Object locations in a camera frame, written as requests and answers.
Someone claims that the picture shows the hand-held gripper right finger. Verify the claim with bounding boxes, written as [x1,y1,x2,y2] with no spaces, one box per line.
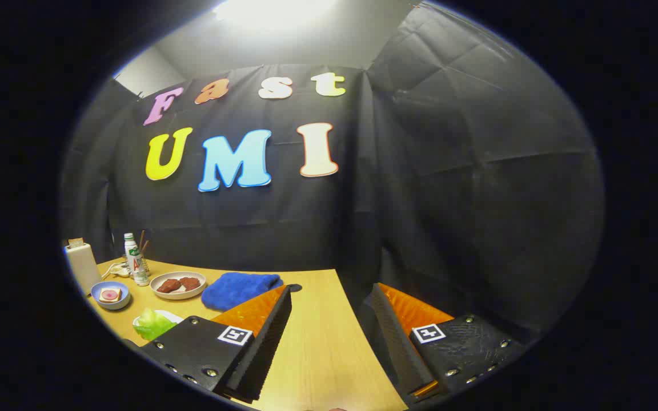
[370,283,527,400]

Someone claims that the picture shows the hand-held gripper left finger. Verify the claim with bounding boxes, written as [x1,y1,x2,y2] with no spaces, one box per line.
[138,284,294,404]

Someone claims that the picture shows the green lettuce leaf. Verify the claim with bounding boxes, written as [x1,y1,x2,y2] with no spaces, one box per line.
[135,308,176,341]

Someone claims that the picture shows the blue towel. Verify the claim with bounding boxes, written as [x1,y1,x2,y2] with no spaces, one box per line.
[201,272,284,312]

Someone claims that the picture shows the beige plate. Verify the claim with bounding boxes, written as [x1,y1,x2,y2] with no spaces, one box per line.
[150,271,207,300]

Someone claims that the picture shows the small white plate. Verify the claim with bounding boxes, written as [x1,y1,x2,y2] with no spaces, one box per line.
[133,310,184,337]

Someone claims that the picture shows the blue plate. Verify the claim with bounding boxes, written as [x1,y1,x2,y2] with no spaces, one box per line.
[90,281,131,311]

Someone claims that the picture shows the white bottle green cap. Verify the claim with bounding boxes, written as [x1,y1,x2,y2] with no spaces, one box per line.
[123,233,150,287]

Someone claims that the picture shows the black backdrop cloth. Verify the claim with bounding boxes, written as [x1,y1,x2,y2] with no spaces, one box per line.
[61,3,607,343]

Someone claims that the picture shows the white toaster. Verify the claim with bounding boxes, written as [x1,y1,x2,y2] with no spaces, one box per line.
[65,243,102,296]

